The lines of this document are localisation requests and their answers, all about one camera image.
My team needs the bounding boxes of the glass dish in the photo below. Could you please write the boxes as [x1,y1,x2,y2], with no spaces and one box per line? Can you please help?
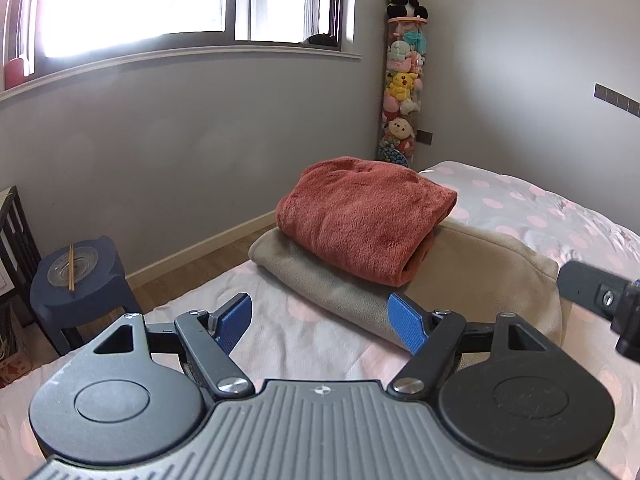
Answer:
[47,247,99,287]

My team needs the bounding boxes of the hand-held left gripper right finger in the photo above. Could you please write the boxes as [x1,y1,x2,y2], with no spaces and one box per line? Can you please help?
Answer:
[387,292,545,405]

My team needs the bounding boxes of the window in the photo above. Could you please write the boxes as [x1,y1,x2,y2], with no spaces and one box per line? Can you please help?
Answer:
[0,0,364,92]

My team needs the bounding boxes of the dark wall strip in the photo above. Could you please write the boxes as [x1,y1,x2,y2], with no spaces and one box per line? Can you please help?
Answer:
[594,82,640,118]

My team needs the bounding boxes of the red object on windowsill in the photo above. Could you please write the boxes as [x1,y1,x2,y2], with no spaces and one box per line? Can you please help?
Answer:
[2,57,27,89]

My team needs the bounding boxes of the bed with pink dotted sheet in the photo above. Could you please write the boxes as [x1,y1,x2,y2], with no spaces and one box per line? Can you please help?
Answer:
[0,160,640,480]

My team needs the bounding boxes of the clear tube of plush toys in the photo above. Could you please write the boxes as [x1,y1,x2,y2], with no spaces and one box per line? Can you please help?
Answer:
[375,16,429,169]

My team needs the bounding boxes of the rust fleece garment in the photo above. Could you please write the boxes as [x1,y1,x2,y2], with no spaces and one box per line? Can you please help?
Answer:
[276,156,459,289]

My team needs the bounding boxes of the white baseboard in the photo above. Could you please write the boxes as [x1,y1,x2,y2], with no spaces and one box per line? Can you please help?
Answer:
[125,208,279,287]

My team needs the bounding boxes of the folded beige blanket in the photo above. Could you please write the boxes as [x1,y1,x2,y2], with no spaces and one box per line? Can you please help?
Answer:
[248,222,564,357]

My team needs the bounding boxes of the black shelf unit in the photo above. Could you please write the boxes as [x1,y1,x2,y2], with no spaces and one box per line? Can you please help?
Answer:
[0,185,44,311]

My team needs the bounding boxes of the cardboard box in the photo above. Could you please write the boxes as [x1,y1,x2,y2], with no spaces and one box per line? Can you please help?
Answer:
[0,305,37,389]

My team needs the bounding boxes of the dark blue stool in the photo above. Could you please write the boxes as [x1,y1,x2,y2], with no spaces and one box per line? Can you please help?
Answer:
[29,235,144,359]

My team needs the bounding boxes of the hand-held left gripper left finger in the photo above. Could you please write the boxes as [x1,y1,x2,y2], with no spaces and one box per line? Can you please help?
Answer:
[94,292,256,405]

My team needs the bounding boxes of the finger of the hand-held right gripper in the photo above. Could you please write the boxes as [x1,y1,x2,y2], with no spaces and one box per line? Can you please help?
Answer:
[556,260,632,322]

